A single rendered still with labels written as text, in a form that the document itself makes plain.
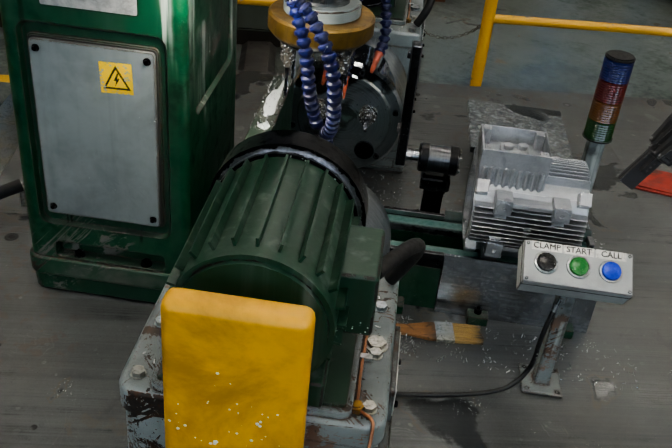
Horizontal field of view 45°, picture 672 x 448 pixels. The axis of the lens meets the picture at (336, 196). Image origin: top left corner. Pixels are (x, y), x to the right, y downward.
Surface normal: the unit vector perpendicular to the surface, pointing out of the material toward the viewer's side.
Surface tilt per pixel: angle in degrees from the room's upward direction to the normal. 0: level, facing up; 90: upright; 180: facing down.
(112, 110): 90
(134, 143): 90
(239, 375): 90
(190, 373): 90
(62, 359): 0
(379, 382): 0
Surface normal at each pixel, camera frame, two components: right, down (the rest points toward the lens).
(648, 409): 0.09, -0.84
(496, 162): -0.12, 0.51
